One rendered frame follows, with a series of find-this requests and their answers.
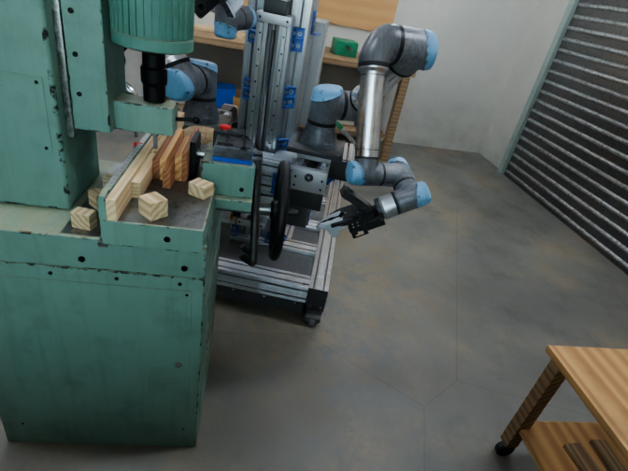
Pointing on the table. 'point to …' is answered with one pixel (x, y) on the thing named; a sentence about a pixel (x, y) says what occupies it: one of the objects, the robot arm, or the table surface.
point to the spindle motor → (153, 25)
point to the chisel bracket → (145, 115)
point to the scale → (127, 161)
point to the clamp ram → (195, 152)
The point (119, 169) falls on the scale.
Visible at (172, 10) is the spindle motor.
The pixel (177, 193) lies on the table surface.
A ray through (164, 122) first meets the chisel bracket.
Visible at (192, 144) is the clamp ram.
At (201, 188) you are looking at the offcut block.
